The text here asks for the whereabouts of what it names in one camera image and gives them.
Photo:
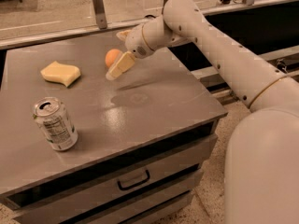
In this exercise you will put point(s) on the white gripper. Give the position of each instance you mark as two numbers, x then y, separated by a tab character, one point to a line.
135	41

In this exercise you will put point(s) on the silver green soda can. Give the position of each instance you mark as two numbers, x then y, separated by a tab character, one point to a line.
51	117

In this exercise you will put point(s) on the metal railing bar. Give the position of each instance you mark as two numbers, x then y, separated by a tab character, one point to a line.
27	22

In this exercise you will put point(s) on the orange fruit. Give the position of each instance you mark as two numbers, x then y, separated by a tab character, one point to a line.
112	56

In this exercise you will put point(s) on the grey drawer cabinet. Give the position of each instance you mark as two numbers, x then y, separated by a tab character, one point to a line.
157	116

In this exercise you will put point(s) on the black drawer handle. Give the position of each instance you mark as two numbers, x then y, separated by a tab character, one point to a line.
133	179

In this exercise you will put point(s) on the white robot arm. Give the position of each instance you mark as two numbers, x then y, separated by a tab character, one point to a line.
261	183

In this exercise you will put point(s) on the yellow sponge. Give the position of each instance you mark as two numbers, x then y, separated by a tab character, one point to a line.
60	73

